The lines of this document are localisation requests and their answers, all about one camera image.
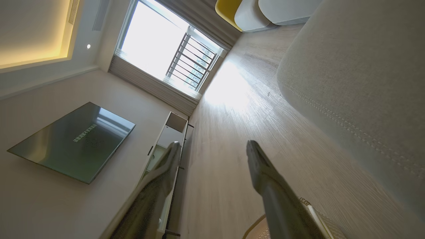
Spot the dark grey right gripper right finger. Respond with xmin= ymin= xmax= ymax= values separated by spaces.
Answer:
xmin=246 ymin=140 xmax=327 ymax=239

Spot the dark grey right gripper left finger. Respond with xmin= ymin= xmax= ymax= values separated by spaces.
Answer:
xmin=100 ymin=142 xmax=182 ymax=239

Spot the grey fabric sofa seat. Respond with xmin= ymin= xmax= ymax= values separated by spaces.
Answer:
xmin=277 ymin=0 xmax=425 ymax=223

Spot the large grey sofa section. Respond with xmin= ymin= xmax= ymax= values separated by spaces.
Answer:
xmin=258 ymin=0 xmax=323 ymax=26

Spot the cream perforated laundry basket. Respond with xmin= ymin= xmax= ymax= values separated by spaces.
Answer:
xmin=242 ymin=198 xmax=346 ymax=239

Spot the white low TV cabinet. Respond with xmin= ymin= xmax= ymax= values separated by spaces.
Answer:
xmin=138 ymin=111 xmax=195 ymax=239

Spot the grey pleated curtain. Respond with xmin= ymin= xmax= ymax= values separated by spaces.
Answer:
xmin=156 ymin=0 xmax=246 ymax=50
xmin=109 ymin=55 xmax=202 ymax=117

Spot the dark metal window railing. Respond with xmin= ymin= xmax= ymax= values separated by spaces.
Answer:
xmin=165 ymin=33 xmax=219 ymax=92

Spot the large bright window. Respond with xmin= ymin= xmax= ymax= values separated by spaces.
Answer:
xmin=115 ymin=0 xmax=228 ymax=100

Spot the slotted ceiling air vent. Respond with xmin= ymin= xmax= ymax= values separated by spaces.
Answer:
xmin=68 ymin=0 xmax=80 ymax=25

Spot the yellow round chair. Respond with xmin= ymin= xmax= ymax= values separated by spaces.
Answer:
xmin=215 ymin=0 xmax=243 ymax=32

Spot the flat black wall television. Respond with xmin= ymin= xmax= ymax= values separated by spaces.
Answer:
xmin=7 ymin=102 xmax=136 ymax=184

